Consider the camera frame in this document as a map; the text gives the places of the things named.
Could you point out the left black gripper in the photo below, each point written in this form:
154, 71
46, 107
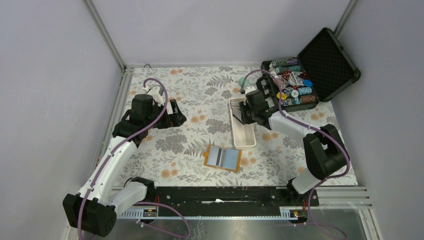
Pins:
174, 120

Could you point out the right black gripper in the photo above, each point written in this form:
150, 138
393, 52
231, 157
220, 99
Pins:
243, 108

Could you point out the orange leather card holder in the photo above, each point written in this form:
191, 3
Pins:
231, 159

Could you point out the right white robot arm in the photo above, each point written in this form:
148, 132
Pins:
324, 149

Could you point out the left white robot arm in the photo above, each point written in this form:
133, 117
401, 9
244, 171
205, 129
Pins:
95, 208

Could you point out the grey card in tray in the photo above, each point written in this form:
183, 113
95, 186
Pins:
237, 114

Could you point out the white plastic tray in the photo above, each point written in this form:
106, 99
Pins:
243, 135

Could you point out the floral table mat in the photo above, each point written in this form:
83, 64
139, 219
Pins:
174, 156

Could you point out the black poker chip case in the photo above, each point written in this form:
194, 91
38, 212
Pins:
318, 73

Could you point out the mint green handle tool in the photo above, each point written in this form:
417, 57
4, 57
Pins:
243, 82

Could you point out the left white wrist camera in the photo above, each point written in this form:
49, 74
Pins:
156, 92

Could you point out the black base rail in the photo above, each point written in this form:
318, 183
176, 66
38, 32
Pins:
224, 202

